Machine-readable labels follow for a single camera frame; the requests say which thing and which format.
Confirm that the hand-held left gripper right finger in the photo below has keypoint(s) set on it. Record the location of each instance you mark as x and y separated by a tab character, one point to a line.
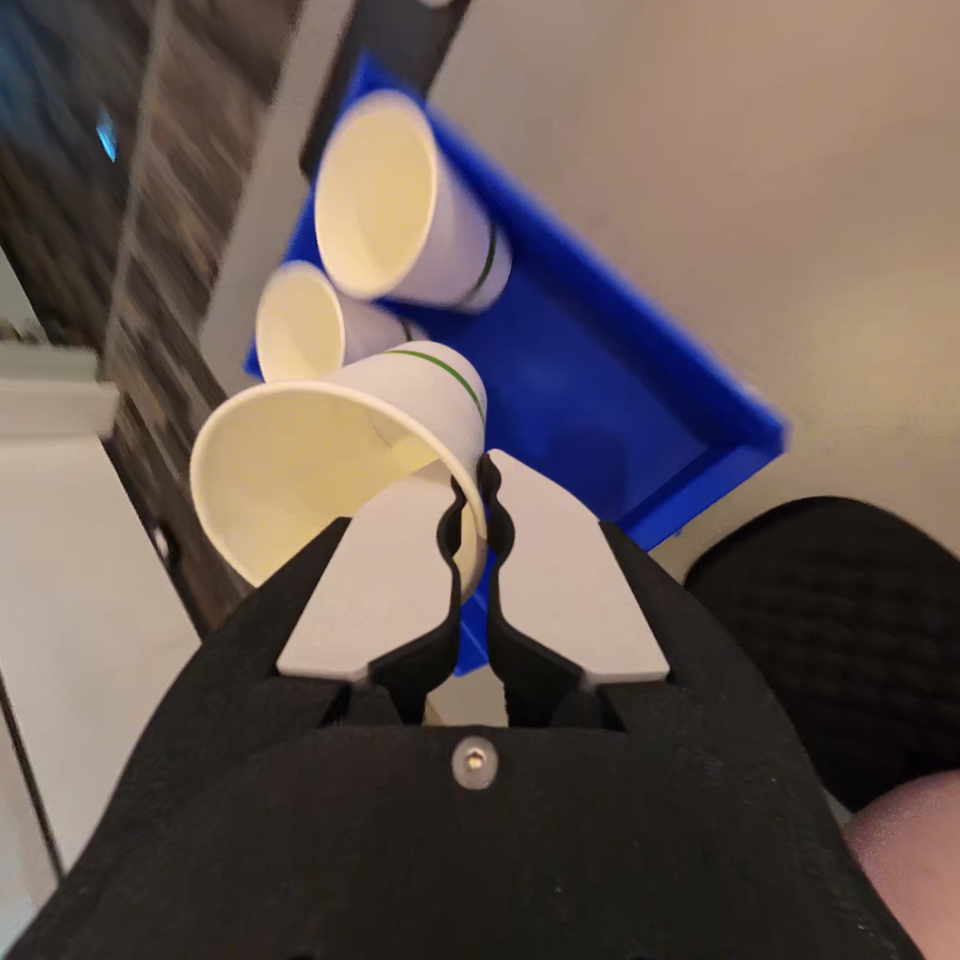
570	600

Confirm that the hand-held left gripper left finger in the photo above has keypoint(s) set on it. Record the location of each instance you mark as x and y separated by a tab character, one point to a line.
375	600

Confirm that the white paper cup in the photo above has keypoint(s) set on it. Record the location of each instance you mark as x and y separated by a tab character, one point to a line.
300	450
300	322
375	195

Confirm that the blue plastic bin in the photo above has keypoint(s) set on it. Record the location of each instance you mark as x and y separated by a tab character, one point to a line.
600	390

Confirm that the person's left forearm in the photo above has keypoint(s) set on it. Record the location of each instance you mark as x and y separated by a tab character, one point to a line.
915	877

